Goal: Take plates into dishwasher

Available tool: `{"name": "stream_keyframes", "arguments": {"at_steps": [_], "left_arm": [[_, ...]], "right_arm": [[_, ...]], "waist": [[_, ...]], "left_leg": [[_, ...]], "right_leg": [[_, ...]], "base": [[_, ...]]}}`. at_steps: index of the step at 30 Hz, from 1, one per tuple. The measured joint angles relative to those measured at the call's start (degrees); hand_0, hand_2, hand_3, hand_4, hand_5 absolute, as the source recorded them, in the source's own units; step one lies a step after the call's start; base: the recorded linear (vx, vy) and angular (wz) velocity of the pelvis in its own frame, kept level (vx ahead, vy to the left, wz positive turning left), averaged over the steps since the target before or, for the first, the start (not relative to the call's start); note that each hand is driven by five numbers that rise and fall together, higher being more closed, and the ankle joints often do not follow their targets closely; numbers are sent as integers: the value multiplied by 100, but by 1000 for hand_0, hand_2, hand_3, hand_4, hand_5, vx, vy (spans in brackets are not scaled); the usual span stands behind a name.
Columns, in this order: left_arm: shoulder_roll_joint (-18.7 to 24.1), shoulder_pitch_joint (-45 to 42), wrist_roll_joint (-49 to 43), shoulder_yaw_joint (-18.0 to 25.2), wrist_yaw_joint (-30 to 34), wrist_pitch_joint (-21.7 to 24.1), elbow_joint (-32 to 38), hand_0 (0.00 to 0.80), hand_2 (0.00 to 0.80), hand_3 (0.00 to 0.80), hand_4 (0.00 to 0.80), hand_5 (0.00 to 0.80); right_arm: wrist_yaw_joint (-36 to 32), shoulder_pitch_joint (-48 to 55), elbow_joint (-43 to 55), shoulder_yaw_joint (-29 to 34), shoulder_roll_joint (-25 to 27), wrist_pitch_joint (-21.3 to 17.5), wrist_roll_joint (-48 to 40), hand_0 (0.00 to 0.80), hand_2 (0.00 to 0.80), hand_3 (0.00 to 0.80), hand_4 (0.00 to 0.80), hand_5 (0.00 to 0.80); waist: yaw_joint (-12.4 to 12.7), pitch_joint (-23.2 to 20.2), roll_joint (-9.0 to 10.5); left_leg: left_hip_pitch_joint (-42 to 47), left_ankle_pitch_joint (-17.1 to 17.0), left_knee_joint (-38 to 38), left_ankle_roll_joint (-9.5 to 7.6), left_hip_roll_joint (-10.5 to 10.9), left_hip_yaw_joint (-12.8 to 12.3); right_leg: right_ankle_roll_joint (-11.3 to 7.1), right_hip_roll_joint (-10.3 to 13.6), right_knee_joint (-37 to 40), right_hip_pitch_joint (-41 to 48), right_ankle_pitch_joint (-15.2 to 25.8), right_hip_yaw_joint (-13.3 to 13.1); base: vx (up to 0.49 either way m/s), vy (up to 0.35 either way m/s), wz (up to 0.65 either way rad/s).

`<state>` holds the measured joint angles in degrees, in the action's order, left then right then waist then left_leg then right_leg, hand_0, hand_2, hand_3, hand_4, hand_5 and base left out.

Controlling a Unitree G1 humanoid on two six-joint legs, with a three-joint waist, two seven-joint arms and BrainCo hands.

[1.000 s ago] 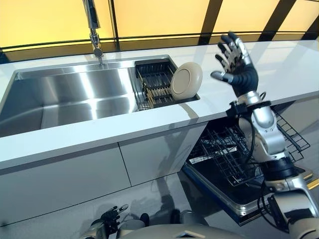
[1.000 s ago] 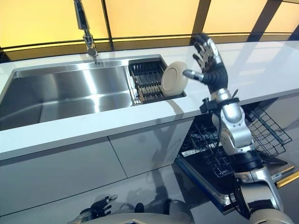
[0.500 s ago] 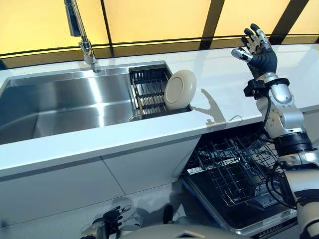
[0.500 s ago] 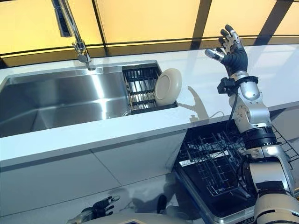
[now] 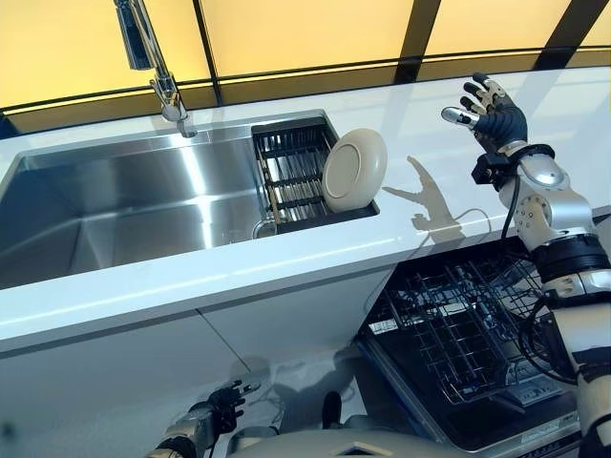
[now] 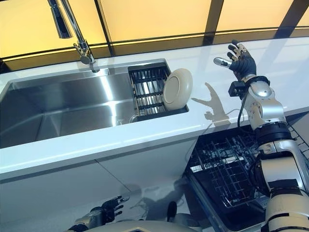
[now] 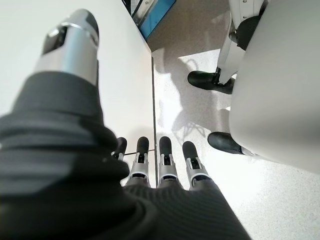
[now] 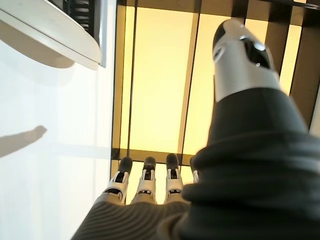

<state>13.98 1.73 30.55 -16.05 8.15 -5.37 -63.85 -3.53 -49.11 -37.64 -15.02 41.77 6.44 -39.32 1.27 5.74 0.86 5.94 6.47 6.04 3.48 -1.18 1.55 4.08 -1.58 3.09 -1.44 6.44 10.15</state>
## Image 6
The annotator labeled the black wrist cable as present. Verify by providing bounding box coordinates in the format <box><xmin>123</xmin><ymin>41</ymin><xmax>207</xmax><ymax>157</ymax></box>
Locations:
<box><xmin>237</xmin><ymin>93</ymin><xmax>250</xmax><ymax>128</ymax></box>

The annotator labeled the right robot foot dark toe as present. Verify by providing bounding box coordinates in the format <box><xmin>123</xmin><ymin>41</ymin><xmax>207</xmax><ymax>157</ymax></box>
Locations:
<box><xmin>168</xmin><ymin>201</ymin><xmax>178</xmax><ymax>222</ymax></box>

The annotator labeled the white kitchen cabinet front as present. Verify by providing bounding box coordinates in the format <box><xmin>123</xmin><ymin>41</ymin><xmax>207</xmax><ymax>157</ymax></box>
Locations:
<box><xmin>0</xmin><ymin>135</ymin><xmax>201</xmax><ymax>232</ymax></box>

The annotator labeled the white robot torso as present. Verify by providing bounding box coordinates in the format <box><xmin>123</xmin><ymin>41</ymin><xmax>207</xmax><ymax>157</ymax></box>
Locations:
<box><xmin>84</xmin><ymin>218</ymin><xmax>218</xmax><ymax>232</ymax></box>

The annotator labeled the black window frame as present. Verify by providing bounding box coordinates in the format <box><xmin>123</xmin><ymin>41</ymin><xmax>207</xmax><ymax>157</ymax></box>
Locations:
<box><xmin>0</xmin><ymin>0</ymin><xmax>309</xmax><ymax>74</ymax></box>

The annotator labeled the dishwasher wire rack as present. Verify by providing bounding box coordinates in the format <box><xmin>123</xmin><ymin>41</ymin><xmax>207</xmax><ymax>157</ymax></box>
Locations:
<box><xmin>190</xmin><ymin>131</ymin><xmax>275</xmax><ymax>209</ymax></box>

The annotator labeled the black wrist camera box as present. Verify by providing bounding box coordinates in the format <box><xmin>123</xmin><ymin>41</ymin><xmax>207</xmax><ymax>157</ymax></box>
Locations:
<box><xmin>228</xmin><ymin>81</ymin><xmax>247</xmax><ymax>98</ymax></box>

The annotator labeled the chrome kitchen faucet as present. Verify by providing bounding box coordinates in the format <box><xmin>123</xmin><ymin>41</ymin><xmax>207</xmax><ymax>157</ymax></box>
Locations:
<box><xmin>47</xmin><ymin>0</ymin><xmax>101</xmax><ymax>73</ymax></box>

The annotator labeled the black dishwasher door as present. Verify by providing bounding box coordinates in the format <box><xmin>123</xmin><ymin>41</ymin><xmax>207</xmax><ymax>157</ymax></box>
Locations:
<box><xmin>184</xmin><ymin>166</ymin><xmax>269</xmax><ymax>232</ymax></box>

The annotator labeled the left robot hand dark palm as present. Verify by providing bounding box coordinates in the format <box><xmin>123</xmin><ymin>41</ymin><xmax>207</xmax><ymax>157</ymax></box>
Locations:
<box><xmin>101</xmin><ymin>195</ymin><xmax>131</xmax><ymax>222</ymax></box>

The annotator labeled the right robot hand dark palm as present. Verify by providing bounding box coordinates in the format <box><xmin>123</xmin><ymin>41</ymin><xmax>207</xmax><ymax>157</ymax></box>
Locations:
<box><xmin>213</xmin><ymin>40</ymin><xmax>257</xmax><ymax>82</ymax></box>

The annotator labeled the stainless steel sink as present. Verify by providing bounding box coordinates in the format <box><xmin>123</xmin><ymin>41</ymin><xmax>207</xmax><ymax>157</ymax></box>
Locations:
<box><xmin>0</xmin><ymin>58</ymin><xmax>190</xmax><ymax>149</ymax></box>

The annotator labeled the black sink drying rack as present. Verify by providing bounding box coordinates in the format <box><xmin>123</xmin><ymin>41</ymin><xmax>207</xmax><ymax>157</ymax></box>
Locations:
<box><xmin>127</xmin><ymin>62</ymin><xmax>190</xmax><ymax>117</ymax></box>

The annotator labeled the beige round plate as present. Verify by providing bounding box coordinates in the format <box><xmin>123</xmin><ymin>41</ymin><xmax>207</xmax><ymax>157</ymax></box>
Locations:
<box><xmin>163</xmin><ymin>68</ymin><xmax>194</xmax><ymax>112</ymax></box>

